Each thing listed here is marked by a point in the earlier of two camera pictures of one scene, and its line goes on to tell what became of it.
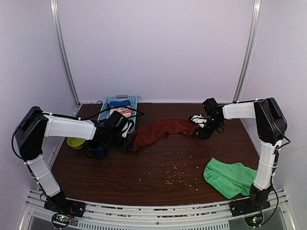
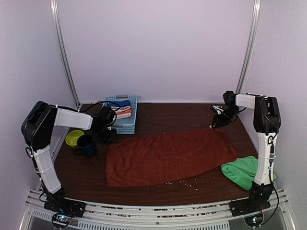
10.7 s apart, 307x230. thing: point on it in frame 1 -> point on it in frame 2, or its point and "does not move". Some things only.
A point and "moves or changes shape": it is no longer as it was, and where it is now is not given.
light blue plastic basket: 105,112 does not move
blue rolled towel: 119,103 does not move
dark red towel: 144,134 -> 141,159
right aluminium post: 255,25 does not move
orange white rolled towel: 125,112 does not move
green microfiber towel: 234,179 moves or changes shape
